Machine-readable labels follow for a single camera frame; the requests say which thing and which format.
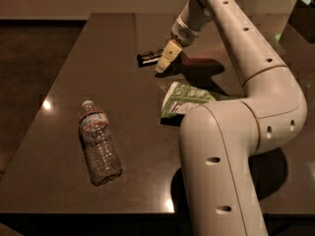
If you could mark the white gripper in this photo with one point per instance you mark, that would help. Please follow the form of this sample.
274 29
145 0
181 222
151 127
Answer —
184 33

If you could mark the black rxbar chocolate bar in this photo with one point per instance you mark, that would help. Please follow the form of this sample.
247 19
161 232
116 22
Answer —
148 58

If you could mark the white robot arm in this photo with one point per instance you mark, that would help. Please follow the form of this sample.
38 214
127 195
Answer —
216 139

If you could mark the clear plastic water bottle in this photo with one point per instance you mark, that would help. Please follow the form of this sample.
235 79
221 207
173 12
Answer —
101 153

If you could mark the green chip bag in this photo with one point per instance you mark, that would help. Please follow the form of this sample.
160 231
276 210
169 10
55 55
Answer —
181 98

